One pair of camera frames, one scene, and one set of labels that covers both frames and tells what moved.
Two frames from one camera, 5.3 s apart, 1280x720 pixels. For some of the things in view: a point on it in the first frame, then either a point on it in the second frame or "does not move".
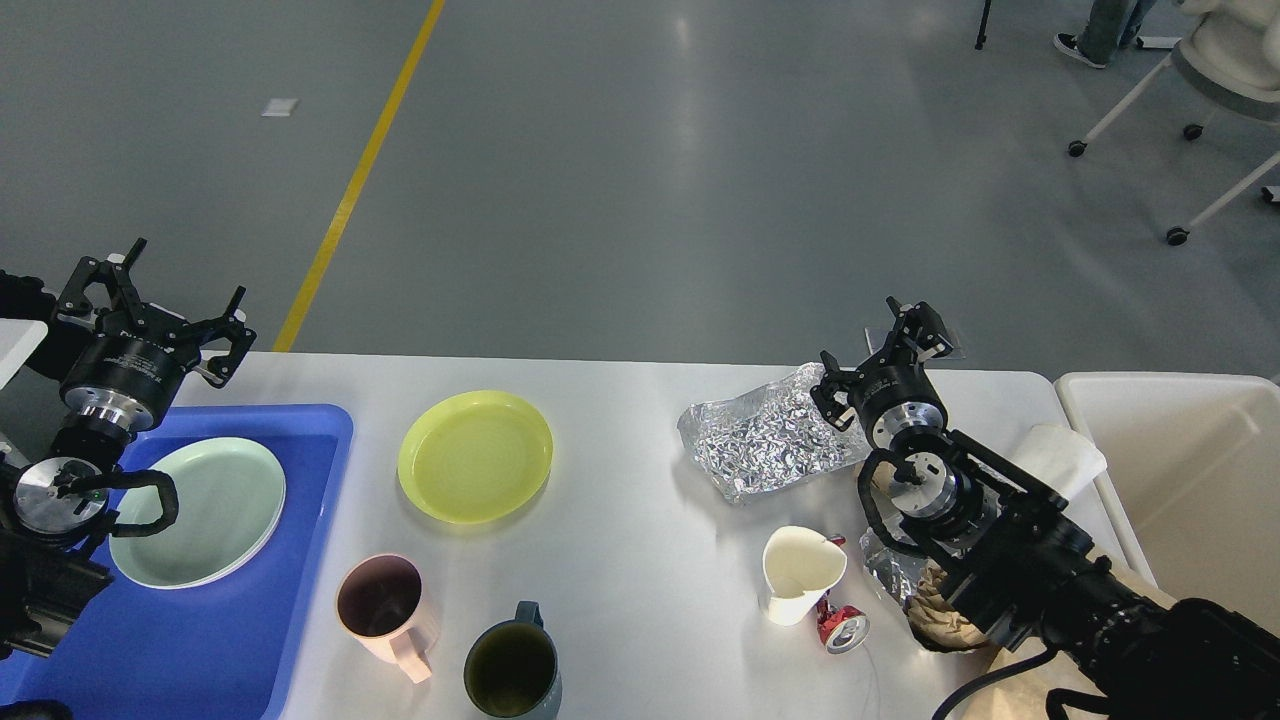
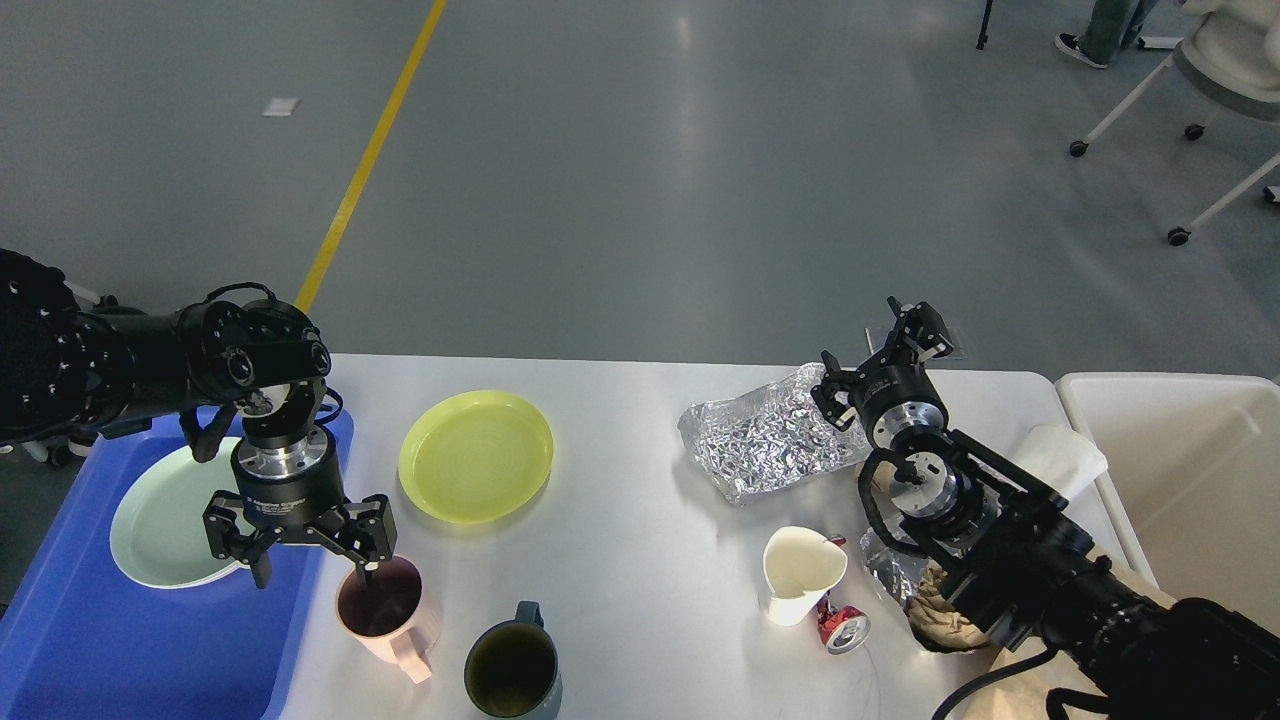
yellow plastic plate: [474, 456] does not move
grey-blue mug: [511, 667] does not move
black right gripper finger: [918, 329] does not move
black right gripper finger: [834, 380] does not move
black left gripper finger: [222, 371] → [368, 532]
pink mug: [386, 612] does not move
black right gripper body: [894, 395] does not move
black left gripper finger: [75, 300] → [231, 534]
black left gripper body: [128, 363] → [288, 481]
